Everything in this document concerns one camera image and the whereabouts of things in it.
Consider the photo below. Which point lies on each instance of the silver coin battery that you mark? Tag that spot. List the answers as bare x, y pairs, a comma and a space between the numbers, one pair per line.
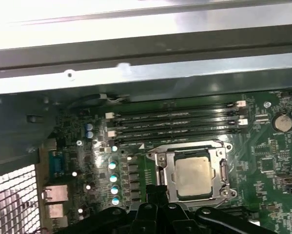
283, 122

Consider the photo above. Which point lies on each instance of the silver network port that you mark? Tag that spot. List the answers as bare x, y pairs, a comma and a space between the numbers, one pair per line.
55, 193

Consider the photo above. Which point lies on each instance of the small silver blue capacitor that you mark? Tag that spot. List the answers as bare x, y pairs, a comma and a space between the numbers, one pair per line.
114, 178
112, 165
114, 148
88, 126
115, 189
89, 134
115, 201

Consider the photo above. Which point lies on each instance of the blue serial port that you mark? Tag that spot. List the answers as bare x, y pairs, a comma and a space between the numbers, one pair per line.
56, 165

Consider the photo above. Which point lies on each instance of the black header connector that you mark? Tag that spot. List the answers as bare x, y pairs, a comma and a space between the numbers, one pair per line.
288, 181

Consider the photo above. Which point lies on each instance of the black RAM slot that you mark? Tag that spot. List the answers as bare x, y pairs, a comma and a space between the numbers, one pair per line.
175, 128
175, 109
175, 137
175, 118

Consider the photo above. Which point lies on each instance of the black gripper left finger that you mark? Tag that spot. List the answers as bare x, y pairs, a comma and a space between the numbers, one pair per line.
144, 219

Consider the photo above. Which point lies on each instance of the CPU socket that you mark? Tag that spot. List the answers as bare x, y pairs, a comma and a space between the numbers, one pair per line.
229, 193

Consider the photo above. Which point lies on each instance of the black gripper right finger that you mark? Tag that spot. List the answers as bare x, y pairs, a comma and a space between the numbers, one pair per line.
172, 219

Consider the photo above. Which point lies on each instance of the metal socket cover frame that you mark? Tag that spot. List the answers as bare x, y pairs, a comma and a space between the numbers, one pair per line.
168, 168

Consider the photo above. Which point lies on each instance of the square black chip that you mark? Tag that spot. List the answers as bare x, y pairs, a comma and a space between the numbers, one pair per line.
266, 165

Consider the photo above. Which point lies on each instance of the black fan housing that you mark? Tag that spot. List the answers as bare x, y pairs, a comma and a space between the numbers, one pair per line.
26, 122

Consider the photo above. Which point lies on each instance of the thin metal locking lever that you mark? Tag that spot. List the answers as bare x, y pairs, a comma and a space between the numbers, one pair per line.
184, 144
222, 203

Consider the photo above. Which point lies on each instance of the silver USB port block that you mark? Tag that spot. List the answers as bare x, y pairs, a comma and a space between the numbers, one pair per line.
54, 210

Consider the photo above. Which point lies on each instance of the green motherboard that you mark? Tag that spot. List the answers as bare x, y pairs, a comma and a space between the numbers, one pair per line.
265, 195

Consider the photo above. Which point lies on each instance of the silver CPU plate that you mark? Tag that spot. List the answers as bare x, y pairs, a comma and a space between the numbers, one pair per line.
194, 175

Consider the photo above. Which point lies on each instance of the black open PC case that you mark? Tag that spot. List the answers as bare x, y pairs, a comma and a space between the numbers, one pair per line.
145, 70

